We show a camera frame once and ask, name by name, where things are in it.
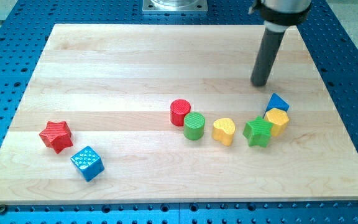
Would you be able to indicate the blue cube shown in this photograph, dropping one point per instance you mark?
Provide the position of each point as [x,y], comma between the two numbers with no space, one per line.
[88,162]

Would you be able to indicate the red star block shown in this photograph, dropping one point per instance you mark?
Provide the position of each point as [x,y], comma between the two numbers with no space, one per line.
[56,136]

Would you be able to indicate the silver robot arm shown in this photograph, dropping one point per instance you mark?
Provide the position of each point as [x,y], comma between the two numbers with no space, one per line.
[279,15]

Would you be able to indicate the red cylinder block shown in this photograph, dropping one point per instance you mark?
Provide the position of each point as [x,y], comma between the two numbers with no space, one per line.
[178,110]

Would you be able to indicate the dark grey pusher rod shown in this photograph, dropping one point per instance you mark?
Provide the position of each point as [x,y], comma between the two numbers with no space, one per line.
[266,56]

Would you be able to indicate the light wooden board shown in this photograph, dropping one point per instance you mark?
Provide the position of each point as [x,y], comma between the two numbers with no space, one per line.
[114,84]

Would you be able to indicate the yellow heart block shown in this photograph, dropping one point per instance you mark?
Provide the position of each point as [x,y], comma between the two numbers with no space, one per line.
[223,131]

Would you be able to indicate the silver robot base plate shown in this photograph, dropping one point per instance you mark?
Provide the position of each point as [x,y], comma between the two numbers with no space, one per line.
[174,5]

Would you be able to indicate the green star block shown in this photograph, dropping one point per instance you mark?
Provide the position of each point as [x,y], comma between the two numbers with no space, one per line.
[258,132]

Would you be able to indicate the green cylinder block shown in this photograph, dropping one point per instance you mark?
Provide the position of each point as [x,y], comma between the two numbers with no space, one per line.
[194,123]

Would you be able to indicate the blue triangle block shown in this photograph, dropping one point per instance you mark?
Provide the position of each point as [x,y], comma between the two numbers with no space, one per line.
[277,102]

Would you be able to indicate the yellow hexagon block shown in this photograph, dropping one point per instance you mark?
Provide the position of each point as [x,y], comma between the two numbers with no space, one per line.
[280,120]

